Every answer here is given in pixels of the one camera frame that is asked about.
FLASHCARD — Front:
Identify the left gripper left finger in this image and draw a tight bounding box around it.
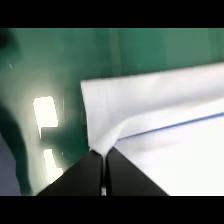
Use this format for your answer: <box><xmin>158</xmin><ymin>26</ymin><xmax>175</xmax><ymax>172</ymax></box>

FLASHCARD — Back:
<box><xmin>37</xmin><ymin>149</ymin><xmax>104</xmax><ymax>197</ymax></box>

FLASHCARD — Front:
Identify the white T-shirt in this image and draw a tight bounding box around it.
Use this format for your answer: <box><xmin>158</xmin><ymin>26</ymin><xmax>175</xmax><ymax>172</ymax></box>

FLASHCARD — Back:
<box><xmin>80</xmin><ymin>62</ymin><xmax>224</xmax><ymax>197</ymax></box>

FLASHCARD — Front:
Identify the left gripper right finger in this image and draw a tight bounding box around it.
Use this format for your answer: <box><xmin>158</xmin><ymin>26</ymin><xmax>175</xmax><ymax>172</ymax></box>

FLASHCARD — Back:
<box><xmin>104</xmin><ymin>146</ymin><xmax>170</xmax><ymax>197</ymax></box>

